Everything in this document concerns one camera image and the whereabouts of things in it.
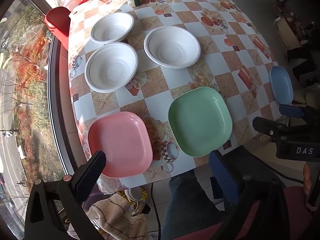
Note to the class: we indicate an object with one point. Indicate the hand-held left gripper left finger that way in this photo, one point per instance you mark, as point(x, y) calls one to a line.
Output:
point(96, 162)

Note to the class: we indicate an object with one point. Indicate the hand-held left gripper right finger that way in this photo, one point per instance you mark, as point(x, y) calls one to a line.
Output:
point(220, 172)

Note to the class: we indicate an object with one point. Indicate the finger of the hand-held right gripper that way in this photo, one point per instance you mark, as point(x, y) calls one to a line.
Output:
point(272, 128)
point(291, 110)

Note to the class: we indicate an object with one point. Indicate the pink square plate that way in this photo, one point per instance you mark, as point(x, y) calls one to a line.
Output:
point(122, 140)

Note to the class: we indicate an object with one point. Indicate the green square plate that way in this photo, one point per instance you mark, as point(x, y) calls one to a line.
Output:
point(200, 120)

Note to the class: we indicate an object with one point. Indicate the white paper bowl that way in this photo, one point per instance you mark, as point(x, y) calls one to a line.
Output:
point(111, 27)
point(111, 67)
point(172, 46)

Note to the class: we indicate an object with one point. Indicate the person's right hand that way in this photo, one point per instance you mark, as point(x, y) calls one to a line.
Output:
point(307, 177)

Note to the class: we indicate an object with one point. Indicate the person's leg in jeans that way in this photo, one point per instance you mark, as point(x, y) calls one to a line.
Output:
point(187, 205)

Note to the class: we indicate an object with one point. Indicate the dark red cloth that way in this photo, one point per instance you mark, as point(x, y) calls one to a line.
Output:
point(295, 197)

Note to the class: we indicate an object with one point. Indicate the yellow and white bag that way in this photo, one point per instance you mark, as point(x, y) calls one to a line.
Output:
point(136, 196)

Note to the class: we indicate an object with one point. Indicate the beige striped towel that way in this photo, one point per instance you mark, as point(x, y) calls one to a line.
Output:
point(115, 215)

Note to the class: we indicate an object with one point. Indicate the wooden cabinet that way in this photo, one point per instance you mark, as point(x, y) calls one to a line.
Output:
point(287, 32)

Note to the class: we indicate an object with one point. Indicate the printed checkered tablecloth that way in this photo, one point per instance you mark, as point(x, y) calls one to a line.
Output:
point(155, 85)

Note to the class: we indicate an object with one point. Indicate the red plastic chair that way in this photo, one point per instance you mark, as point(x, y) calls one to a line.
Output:
point(58, 22)

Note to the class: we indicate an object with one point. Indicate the window frame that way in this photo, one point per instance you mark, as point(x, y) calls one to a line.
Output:
point(56, 105)

